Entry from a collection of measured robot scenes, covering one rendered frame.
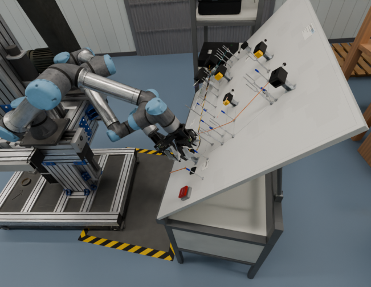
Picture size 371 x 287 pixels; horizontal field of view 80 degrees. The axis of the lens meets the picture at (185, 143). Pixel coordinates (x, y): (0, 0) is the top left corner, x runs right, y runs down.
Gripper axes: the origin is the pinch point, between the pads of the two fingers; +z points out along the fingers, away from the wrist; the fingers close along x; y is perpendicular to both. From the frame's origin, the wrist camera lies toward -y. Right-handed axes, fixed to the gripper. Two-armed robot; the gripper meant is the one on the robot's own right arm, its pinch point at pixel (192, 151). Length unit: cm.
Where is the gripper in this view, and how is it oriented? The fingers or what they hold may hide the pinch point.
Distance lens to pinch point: 111.8
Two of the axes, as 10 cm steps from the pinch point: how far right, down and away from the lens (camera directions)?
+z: 5.2, 5.7, 6.4
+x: 3.4, -8.2, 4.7
